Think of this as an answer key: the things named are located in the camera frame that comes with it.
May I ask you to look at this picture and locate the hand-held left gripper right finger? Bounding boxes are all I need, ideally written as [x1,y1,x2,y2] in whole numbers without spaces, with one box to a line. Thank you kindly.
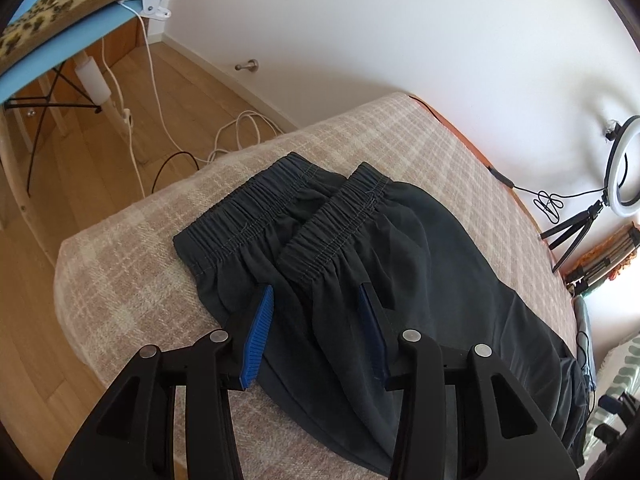
[360,284,581,480]

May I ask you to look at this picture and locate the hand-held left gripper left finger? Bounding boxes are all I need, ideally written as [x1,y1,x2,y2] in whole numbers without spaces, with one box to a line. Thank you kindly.
[52,285,276,480]

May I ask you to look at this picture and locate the dark grey pants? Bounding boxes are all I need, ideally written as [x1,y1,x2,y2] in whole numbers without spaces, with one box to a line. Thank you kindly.
[172,152,593,478]

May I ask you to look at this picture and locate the plaid pink blanket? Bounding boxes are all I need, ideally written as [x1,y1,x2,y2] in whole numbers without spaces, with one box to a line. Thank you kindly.
[52,92,581,480]

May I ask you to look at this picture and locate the black tripod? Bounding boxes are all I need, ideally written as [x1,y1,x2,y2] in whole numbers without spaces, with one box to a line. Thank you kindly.
[539,200,607,274]

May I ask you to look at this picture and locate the colourful scarf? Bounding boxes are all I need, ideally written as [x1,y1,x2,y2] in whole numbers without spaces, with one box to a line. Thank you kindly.
[575,225,640,283]

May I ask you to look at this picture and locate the silver tripod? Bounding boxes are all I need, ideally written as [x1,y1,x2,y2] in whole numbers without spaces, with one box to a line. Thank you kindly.
[565,227,640,297]

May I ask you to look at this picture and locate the patterned pillow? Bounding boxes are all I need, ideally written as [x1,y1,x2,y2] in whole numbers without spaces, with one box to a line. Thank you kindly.
[595,335,640,413]

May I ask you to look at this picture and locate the blue chair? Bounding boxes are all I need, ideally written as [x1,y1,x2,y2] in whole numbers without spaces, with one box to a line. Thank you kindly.
[0,0,173,266]

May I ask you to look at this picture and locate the white clamp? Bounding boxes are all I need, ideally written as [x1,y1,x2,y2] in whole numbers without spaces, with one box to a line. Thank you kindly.
[120,0,183,22]

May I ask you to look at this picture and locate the leopard print cushion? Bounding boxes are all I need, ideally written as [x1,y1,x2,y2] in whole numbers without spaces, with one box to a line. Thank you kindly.
[0,0,178,63]

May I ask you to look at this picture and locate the black floor cable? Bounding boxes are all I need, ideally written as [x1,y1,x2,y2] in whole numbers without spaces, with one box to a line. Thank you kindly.
[151,151,202,197]

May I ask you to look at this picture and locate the wooden bed frame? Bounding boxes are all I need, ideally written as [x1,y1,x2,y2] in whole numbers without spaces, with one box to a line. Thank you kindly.
[410,94,571,283]

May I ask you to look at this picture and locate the black ring light cable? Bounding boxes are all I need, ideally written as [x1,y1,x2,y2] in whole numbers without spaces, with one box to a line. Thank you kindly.
[414,95,608,224]

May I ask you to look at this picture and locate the white cable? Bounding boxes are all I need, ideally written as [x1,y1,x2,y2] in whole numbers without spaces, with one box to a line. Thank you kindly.
[100,2,287,200]

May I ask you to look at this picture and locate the white ring light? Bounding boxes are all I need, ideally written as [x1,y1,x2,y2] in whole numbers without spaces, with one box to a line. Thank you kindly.
[602,115,640,218]

